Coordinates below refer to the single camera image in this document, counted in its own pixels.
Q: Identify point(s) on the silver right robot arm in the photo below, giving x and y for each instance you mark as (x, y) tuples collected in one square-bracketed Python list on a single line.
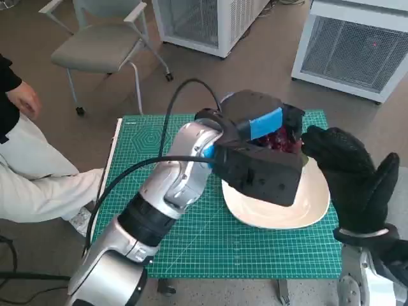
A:
[(363, 274)]

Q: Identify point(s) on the white square plate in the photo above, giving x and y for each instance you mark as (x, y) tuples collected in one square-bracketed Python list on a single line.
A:
[(287, 213)]

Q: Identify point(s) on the person's hand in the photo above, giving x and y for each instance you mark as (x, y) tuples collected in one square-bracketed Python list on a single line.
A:
[(27, 100)]

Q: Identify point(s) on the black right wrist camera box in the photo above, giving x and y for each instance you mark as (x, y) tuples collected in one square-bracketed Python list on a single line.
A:
[(392, 271)]

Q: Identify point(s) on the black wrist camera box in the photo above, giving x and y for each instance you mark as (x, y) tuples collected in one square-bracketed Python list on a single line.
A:
[(264, 178), (392, 271)]

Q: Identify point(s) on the red toy grape bunch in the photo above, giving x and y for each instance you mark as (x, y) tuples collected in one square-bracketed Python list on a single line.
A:
[(280, 140)]

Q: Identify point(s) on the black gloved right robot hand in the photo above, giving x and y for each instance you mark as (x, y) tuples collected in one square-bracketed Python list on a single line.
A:
[(354, 178)]

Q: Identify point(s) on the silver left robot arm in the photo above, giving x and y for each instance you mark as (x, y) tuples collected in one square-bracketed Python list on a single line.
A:
[(159, 197)]

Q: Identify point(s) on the grey office chair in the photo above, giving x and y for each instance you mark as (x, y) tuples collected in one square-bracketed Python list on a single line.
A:
[(99, 41)]

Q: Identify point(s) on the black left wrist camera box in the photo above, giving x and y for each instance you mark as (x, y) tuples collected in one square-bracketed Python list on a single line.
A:
[(264, 178)]

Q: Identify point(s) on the table leg caster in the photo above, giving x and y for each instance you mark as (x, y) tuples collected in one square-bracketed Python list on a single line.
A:
[(166, 287), (283, 291)]

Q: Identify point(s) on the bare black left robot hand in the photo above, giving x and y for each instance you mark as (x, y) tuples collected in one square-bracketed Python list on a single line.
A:
[(255, 105)]

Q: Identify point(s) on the white mesh cabinet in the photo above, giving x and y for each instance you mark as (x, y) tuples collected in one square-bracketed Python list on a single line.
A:
[(347, 48), (197, 22)]

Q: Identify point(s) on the person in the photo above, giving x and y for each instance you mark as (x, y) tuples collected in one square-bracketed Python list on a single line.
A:
[(32, 178)]

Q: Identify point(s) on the green cutting mat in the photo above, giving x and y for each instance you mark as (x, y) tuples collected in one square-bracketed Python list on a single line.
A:
[(223, 248)]

